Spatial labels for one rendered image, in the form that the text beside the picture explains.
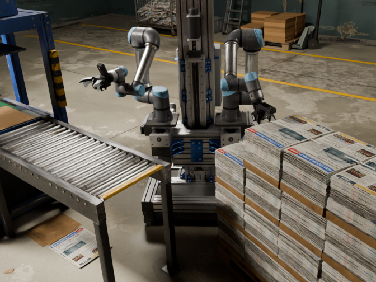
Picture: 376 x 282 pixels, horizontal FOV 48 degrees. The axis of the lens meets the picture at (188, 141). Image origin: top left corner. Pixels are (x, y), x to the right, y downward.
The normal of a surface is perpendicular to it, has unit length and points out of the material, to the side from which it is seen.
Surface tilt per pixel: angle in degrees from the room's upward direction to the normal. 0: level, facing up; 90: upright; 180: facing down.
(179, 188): 0
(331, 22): 90
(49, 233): 0
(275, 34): 90
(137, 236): 0
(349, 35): 90
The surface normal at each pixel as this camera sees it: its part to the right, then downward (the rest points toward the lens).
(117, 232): -0.04, -0.90
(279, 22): -0.66, 0.32
